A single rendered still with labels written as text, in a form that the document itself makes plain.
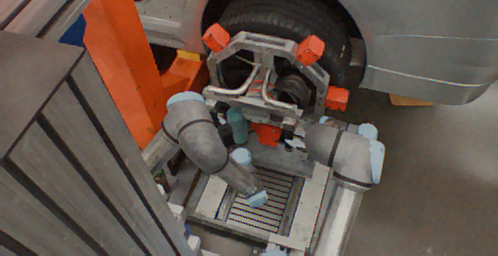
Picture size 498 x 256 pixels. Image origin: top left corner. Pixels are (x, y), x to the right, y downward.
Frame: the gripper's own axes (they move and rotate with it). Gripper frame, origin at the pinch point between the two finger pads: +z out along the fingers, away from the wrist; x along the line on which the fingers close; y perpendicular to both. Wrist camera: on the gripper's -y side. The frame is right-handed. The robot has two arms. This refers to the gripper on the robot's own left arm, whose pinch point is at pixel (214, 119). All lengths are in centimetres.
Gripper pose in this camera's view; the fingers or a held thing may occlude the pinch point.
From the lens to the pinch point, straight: 182.5
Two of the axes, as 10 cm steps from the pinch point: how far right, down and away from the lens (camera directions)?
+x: 9.0, -3.9, 2.1
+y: 0.6, 5.9, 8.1
